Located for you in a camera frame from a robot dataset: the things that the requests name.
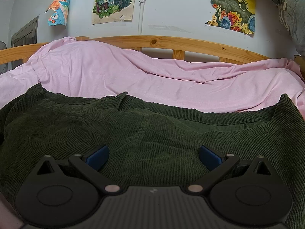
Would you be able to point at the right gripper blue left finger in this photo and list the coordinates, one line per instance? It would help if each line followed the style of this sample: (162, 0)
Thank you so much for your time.
(89, 165)

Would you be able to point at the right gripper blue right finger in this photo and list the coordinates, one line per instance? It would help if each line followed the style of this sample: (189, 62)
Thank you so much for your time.
(219, 166)

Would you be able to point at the dark green corduroy jacket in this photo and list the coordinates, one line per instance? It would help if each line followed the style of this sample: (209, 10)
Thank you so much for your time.
(149, 143)

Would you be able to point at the clear bag of clothes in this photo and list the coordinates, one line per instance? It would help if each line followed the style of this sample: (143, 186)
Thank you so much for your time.
(291, 15)

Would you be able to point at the pink bed sheet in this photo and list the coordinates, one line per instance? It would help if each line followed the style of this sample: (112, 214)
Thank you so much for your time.
(93, 70)

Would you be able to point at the electric fan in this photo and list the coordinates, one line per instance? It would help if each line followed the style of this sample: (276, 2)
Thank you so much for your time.
(3, 67)

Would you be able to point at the orange haired girl small poster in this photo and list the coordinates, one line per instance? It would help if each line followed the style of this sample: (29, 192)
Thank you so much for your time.
(60, 14)

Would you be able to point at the colourful landscape poster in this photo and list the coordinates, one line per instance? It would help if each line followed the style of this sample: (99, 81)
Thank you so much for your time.
(236, 15)

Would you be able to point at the blond anime boy poster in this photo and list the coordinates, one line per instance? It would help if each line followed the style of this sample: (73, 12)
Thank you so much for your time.
(105, 11)

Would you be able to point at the wooden bed frame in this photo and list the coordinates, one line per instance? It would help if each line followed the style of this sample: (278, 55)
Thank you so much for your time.
(227, 54)

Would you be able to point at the grey wall cabinet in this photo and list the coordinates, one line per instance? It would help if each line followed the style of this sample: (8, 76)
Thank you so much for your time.
(26, 35)

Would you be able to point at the white wall pipe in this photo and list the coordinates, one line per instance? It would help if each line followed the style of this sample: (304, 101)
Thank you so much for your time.
(141, 15)

